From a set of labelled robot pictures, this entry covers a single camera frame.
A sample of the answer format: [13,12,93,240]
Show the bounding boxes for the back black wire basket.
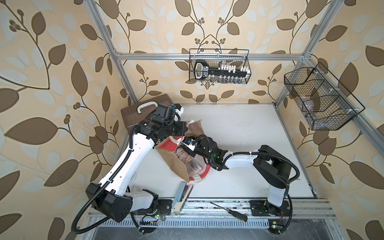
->
[189,48,252,85]

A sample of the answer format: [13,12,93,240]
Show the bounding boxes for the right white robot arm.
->
[181,135,300,235]

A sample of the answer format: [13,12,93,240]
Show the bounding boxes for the black socket set holder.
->
[192,60,251,80]

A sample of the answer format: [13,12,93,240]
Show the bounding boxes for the folding fans in bag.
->
[175,147,207,177]

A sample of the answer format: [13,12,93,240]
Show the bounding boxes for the black handled screwdriver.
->
[210,202,248,223]

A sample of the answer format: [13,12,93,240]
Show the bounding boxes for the brown toolbox with white handle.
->
[121,94,174,132]

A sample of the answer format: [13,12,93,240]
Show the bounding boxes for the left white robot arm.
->
[71,104,188,235]

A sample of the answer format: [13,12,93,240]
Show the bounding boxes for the black wire basket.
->
[284,63,365,131]
[189,48,252,85]

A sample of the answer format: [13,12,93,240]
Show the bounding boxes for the right black wire basket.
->
[284,63,365,131]

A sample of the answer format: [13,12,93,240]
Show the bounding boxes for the grey stapler tool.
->
[172,182,194,214]

